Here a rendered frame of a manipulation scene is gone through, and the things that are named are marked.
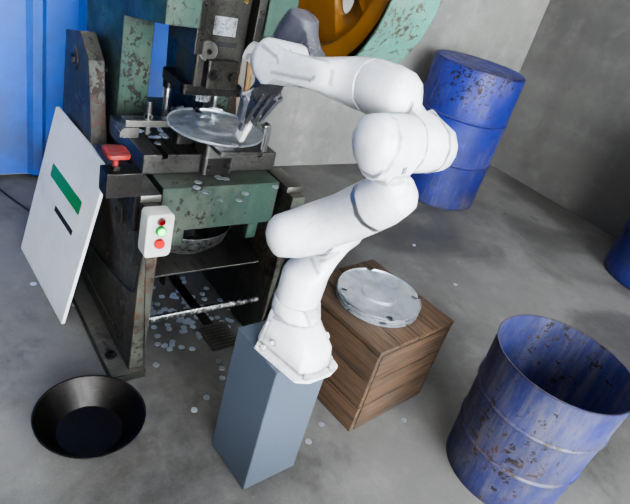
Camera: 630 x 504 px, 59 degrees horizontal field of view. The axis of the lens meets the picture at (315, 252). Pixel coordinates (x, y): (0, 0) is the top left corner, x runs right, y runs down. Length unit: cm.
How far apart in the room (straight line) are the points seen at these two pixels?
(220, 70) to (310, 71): 57
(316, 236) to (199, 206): 61
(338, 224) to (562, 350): 111
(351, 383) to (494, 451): 47
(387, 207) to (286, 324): 44
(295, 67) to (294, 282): 47
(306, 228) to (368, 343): 64
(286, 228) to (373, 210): 21
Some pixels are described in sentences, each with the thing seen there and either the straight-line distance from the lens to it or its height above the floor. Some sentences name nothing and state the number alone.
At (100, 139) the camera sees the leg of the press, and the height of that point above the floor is 60.
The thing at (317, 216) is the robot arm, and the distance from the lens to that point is 117.
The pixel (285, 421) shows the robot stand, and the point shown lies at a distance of 157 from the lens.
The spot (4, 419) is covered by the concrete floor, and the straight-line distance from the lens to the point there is 185.
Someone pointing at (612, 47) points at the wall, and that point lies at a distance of 462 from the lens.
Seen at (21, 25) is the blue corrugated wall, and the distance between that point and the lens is 282.
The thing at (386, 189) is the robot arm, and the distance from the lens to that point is 105.
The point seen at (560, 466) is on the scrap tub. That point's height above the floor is 26.
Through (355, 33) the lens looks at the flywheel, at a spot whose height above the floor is 113.
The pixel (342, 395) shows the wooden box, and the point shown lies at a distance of 189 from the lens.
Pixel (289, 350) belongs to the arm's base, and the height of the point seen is 50.
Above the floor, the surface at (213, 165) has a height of 68.
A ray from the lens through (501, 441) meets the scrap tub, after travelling 180.
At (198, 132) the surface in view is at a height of 78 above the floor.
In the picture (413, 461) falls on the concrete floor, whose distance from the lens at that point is 195.
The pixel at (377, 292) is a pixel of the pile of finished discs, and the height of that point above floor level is 38.
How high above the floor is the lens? 138
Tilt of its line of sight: 30 degrees down
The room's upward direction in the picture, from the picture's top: 16 degrees clockwise
